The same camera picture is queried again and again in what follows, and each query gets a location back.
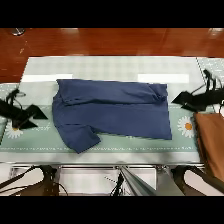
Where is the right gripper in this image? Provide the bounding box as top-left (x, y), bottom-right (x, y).
top-left (171, 88), bottom-right (224, 113)

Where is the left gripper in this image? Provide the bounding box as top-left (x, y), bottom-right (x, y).
top-left (0, 98), bottom-right (50, 131)

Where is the blue T-shirt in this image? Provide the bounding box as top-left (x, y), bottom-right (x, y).
top-left (51, 78), bottom-right (174, 155)

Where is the brown garment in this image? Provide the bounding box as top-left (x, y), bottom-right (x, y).
top-left (192, 111), bottom-right (224, 183)

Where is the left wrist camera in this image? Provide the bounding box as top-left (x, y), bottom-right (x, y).
top-left (4, 87), bottom-right (27, 105)

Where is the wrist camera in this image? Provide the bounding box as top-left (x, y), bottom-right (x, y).
top-left (4, 87), bottom-right (27, 105)
top-left (201, 68), bottom-right (218, 93)

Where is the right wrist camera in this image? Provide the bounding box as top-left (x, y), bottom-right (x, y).
top-left (201, 68), bottom-right (218, 93)

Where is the silver frame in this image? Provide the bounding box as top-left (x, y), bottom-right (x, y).
top-left (0, 161), bottom-right (224, 197)

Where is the black cable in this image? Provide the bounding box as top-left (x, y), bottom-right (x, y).
top-left (104, 171), bottom-right (126, 197)

